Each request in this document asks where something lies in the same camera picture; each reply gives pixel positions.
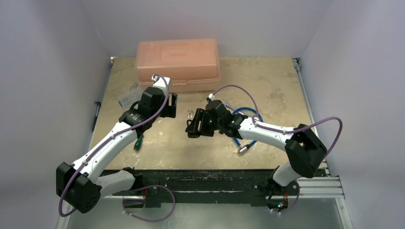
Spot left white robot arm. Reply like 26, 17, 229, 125
56, 86, 176, 217

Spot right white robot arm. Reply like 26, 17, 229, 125
185, 100, 327, 194

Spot small silver keys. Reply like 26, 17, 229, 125
187, 110, 194, 119

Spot silver open-end wrench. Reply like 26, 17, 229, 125
224, 100, 237, 111

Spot clear plastic parts box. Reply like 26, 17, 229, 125
118, 82, 144, 111

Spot orange plastic toolbox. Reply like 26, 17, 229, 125
135, 39, 221, 93

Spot black tool beside table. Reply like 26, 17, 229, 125
92, 102, 101, 131

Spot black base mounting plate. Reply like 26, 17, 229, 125
104, 169, 327, 209

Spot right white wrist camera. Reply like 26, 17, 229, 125
206, 94, 215, 102

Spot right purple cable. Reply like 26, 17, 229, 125
210, 84, 343, 159

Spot blue cable lock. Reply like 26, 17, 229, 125
232, 107, 263, 156

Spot green-handled screwdriver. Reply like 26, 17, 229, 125
133, 135, 144, 152

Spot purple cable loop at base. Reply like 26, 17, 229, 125
122, 184, 176, 222

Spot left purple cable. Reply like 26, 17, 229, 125
58, 73, 170, 218

